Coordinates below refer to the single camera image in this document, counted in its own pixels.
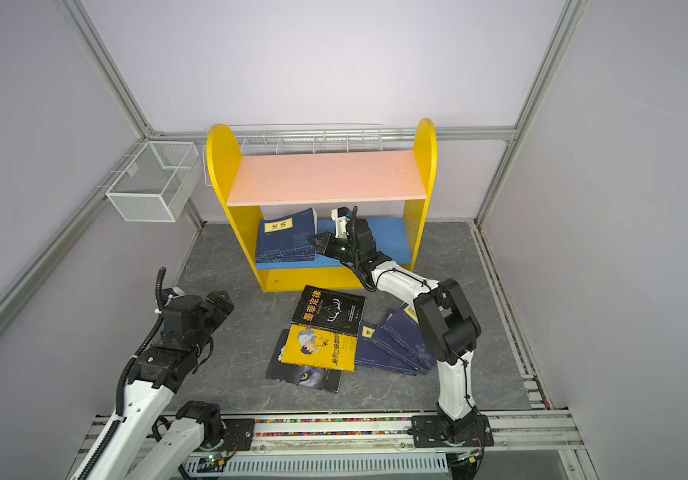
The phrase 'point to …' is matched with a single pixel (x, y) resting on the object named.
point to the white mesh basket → (156, 182)
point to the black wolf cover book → (304, 375)
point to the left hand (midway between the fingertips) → (220, 305)
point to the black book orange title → (329, 309)
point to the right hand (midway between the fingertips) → (308, 240)
